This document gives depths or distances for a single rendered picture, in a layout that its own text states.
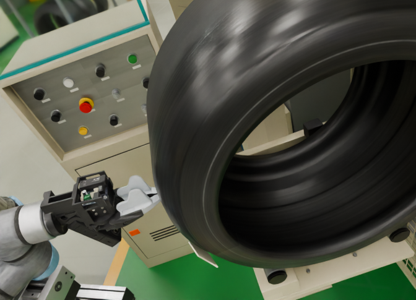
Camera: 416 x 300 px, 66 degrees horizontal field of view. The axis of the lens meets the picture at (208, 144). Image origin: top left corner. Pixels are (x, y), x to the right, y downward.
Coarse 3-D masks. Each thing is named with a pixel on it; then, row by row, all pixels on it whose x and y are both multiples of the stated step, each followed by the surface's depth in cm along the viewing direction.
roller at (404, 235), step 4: (400, 228) 68; (404, 228) 68; (396, 232) 67; (400, 232) 67; (404, 232) 67; (408, 232) 68; (388, 236) 69; (392, 236) 68; (396, 236) 68; (400, 236) 68; (404, 236) 69; (408, 236) 69; (392, 240) 69; (396, 240) 69; (400, 240) 69
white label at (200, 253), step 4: (192, 244) 57; (196, 248) 57; (200, 248) 59; (196, 252) 55; (200, 252) 57; (204, 252) 59; (200, 256) 55; (204, 256) 57; (208, 256) 59; (208, 260) 56; (212, 260) 59; (212, 264) 57; (216, 264) 58
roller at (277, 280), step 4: (264, 268) 71; (268, 268) 70; (276, 268) 69; (280, 268) 69; (284, 268) 70; (264, 272) 71; (268, 272) 69; (272, 272) 69; (276, 272) 68; (280, 272) 68; (284, 272) 69; (268, 276) 69; (272, 276) 68; (276, 276) 68; (280, 276) 69; (284, 276) 69; (268, 280) 69; (272, 280) 69; (276, 280) 69; (280, 280) 70; (284, 280) 70; (272, 284) 70; (276, 284) 70
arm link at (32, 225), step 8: (40, 200) 59; (24, 208) 57; (32, 208) 57; (40, 208) 57; (24, 216) 56; (32, 216) 56; (40, 216) 56; (24, 224) 56; (32, 224) 56; (40, 224) 56; (24, 232) 56; (32, 232) 56; (40, 232) 56; (48, 232) 57; (32, 240) 57; (40, 240) 57
